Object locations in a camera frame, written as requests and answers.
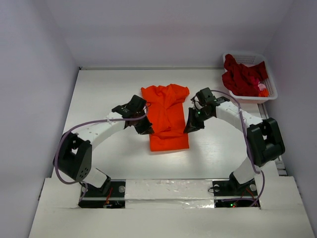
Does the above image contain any orange t-shirt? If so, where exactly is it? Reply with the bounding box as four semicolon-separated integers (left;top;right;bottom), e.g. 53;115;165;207
141;84;190;152

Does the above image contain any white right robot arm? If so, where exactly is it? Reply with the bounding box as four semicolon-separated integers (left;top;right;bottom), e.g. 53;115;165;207
184;88;285;194

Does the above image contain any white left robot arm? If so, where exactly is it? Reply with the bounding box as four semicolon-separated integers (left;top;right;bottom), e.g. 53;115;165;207
53;95;154;196

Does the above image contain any dark red t-shirt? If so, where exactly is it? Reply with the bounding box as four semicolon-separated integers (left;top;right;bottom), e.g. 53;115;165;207
222;54;268;97

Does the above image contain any orange garment in basket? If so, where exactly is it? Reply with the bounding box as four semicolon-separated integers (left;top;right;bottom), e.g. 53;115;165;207
259;89;269;97

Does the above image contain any white plastic laundry basket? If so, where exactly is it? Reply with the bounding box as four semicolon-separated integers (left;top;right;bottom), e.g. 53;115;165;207
222;52;278;104

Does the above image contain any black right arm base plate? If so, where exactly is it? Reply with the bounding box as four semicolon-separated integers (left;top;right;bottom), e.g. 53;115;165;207
208;179;260;208

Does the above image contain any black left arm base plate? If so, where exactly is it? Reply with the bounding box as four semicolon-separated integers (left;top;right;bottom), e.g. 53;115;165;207
78;179;126;209

